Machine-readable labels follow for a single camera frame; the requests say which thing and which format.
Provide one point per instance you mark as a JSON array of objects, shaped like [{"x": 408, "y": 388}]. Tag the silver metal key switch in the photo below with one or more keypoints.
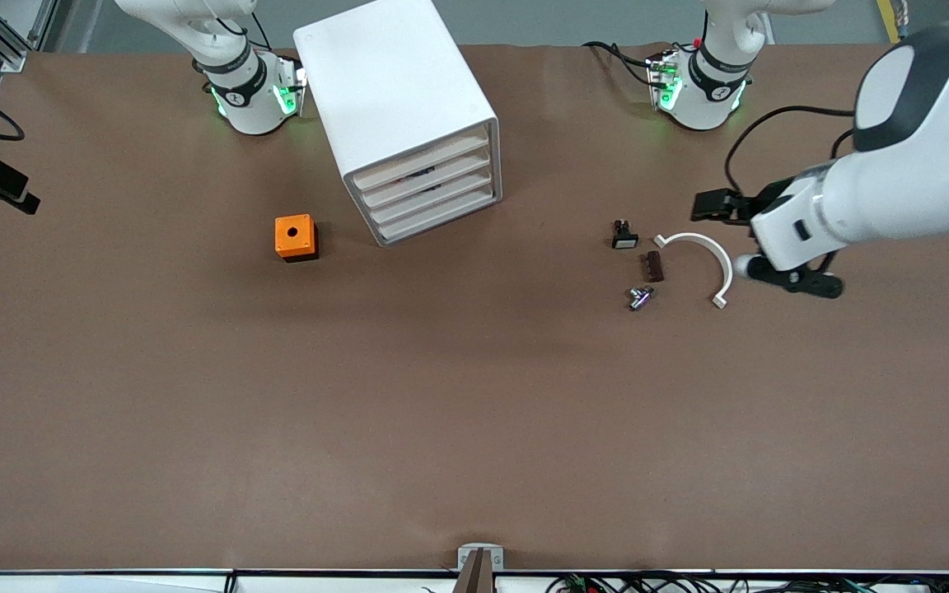
[{"x": 640, "y": 297}]

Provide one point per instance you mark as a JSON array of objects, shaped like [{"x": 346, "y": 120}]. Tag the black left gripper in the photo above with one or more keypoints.
[{"x": 761, "y": 203}]

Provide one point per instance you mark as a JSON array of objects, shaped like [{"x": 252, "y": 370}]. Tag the white drawer cabinet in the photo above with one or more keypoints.
[{"x": 384, "y": 74}]

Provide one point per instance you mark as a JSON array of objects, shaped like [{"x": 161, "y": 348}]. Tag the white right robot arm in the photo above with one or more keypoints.
[{"x": 248, "y": 107}]

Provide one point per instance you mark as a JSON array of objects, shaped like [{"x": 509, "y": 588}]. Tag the orange button enclosure box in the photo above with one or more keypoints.
[{"x": 293, "y": 235}]

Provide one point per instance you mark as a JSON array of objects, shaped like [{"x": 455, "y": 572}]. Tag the black switch with white face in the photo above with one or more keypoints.
[{"x": 624, "y": 239}]

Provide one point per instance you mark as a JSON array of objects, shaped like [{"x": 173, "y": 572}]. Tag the white curved plastic arc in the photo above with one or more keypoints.
[{"x": 713, "y": 245}]

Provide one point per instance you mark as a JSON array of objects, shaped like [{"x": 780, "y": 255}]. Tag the brown terminal block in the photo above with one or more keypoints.
[{"x": 653, "y": 267}]

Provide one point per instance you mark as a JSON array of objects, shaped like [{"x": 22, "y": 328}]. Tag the white plastic drawer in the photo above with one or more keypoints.
[
  {"x": 421, "y": 161},
  {"x": 429, "y": 201},
  {"x": 429, "y": 184},
  {"x": 429, "y": 218}
]

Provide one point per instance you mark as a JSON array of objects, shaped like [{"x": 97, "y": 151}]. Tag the brown table mat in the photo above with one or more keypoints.
[{"x": 441, "y": 412}]

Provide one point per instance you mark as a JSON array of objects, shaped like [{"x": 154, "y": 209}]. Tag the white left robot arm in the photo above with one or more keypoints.
[{"x": 911, "y": 165}]

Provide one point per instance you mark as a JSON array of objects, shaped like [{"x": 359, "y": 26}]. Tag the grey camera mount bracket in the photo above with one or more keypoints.
[{"x": 481, "y": 555}]

